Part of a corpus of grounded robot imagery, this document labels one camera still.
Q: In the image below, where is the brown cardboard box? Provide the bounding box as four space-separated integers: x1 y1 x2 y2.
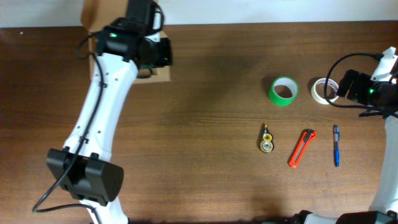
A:
80 0 171 83

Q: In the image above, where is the blue pen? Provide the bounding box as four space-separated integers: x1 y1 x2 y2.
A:
333 124 340 167

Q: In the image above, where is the white masking tape roll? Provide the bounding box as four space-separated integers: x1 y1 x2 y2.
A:
311 78 339 105

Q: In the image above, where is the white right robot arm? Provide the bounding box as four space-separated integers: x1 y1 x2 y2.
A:
289 68 397 224

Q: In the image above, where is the green tape roll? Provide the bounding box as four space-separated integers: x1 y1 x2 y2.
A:
269 77 299 106

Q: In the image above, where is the orange utility knife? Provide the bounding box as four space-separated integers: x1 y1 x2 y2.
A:
289 129 317 169

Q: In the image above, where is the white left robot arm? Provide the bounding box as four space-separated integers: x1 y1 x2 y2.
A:
32 23 172 223

